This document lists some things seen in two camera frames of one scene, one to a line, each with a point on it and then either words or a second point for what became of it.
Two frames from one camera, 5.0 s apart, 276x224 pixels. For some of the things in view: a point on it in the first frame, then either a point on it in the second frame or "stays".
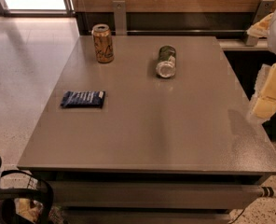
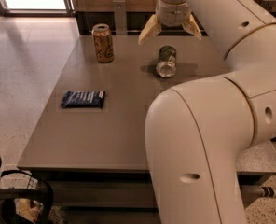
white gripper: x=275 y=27 -> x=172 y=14
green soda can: x=166 y=63 stays
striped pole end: x=270 y=191 stays
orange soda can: x=103 y=43 stays
